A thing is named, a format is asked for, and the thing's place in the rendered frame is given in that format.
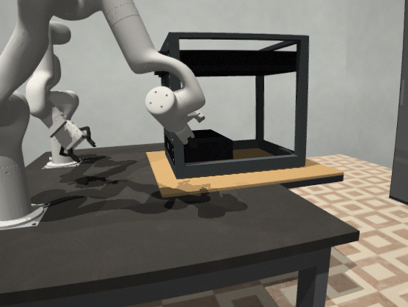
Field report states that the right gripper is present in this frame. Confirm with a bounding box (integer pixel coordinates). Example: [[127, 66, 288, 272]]
[[174, 124, 198, 149]]

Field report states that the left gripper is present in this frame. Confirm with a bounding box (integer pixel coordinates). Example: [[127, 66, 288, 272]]
[[54, 120, 96, 162]]

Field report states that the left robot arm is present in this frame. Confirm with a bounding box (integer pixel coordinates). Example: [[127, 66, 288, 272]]
[[26, 21, 79, 167]]

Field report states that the tan flat board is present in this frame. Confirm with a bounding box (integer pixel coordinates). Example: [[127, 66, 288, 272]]
[[146, 148, 344, 198]]

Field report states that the black metal rack frame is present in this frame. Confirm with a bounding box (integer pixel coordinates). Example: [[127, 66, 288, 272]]
[[160, 32, 309, 179]]

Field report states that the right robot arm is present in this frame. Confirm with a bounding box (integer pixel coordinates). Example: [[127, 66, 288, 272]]
[[0, 0, 205, 229]]

